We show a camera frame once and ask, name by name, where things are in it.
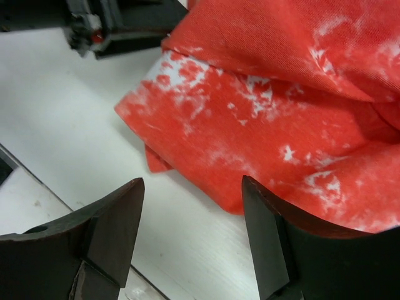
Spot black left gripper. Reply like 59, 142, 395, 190
1, 0, 188, 59

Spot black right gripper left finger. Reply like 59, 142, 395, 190
1, 178, 145, 299

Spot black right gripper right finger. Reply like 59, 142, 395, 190
242, 176, 399, 299

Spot red white patterned trousers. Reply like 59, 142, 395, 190
116, 1, 399, 233

